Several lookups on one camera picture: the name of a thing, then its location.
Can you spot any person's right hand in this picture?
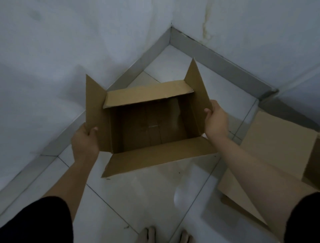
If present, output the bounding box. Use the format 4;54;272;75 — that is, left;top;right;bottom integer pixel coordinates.
204;100;229;140

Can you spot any person's left hand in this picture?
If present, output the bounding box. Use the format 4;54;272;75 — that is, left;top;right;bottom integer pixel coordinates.
71;123;100;164

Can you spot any brown cardboard box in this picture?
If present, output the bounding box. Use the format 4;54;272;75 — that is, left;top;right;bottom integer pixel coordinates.
217;111;320;226
85;58;217;178

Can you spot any person's right forearm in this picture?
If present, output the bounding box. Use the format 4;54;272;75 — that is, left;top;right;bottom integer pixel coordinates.
209;134;319;241

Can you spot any person's left forearm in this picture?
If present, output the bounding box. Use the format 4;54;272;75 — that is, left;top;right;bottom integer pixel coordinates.
43;158;98;222

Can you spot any flattened brown cardboard box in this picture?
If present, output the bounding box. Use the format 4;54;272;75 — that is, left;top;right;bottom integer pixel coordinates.
217;111;320;226

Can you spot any person's black left sleeve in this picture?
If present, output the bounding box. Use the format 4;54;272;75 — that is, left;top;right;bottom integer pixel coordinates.
0;196;74;243

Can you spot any person's black sleeve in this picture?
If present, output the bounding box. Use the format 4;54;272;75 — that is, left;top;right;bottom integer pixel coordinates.
0;196;74;243
284;192;320;243

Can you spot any person's left foot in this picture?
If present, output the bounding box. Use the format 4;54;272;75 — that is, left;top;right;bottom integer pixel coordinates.
136;226;157;243

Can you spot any person's foot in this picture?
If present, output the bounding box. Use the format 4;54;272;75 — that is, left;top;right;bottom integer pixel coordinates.
136;226;157;243
179;230;194;243

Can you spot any person's right foot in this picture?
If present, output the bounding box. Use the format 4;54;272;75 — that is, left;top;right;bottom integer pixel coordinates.
179;230;194;243

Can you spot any person's black right sleeve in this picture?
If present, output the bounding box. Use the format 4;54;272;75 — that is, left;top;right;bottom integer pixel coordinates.
284;192;320;243

